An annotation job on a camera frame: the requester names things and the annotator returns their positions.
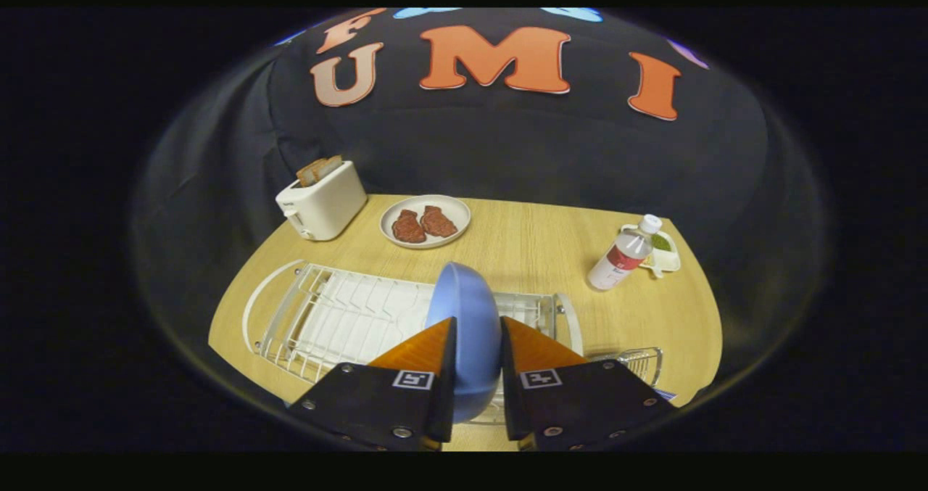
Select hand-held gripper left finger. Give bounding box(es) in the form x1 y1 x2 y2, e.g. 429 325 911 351
288 317 459 452

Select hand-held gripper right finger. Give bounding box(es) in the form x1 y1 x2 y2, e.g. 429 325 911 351
500 315 679 452

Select blue plate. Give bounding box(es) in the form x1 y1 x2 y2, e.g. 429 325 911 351
426 262 502 424

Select white wire dish rack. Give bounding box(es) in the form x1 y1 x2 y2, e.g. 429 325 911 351
243 259 584 426

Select metal wire basket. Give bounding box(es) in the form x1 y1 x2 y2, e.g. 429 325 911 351
587 347 664 389

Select beige round plate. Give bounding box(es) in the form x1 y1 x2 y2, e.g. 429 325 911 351
380 194 472 249

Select white divided condiment dish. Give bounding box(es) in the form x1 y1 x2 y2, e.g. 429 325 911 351
621 223 682 278

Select brown meat piece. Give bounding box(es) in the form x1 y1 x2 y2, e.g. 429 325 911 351
391 210 427 244
420 205 459 239

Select clear water bottle red label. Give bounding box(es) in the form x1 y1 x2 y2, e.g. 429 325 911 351
587 214 663 291

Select white toaster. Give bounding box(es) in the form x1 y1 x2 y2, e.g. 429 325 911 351
275 160 368 242

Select black backdrop cloth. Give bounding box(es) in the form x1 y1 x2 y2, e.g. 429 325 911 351
134 8 831 405

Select brown toast slices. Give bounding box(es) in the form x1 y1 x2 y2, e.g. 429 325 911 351
296 155 343 187

